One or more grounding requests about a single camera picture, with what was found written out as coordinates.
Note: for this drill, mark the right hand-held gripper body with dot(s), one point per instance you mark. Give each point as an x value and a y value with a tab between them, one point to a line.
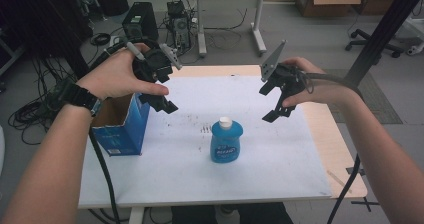
288	79

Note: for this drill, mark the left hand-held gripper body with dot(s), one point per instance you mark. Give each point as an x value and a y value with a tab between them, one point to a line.
155	62

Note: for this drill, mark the person's right hand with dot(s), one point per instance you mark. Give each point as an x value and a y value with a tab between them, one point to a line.
328	89

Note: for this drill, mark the person's left hand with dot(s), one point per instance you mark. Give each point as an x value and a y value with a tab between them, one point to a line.
113	79

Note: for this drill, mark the grey marker pen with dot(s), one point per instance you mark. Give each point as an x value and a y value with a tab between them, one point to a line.
135	50

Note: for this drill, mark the blue cardboard box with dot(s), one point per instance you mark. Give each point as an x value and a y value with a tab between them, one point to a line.
131	130

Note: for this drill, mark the black computer tower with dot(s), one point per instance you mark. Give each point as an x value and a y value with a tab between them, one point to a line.
140	22

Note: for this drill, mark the open grey computer case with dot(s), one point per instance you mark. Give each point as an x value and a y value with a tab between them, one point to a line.
180	25

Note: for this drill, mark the white table mat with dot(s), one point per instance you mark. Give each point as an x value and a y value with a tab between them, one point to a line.
260	164

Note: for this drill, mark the blue bottle with white cap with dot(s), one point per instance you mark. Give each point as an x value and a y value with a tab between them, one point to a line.
226	142

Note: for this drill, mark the black wristwatch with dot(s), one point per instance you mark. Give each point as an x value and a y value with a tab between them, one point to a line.
80	95

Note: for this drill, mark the black office chair base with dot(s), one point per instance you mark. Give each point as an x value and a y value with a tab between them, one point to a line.
373	44

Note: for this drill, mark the grey floor mat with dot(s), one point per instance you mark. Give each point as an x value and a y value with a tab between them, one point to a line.
380	104

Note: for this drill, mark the black metal stand pole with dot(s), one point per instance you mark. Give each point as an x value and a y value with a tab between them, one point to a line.
383	34

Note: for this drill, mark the person's dark trousers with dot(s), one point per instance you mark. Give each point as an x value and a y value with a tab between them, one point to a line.
233	214

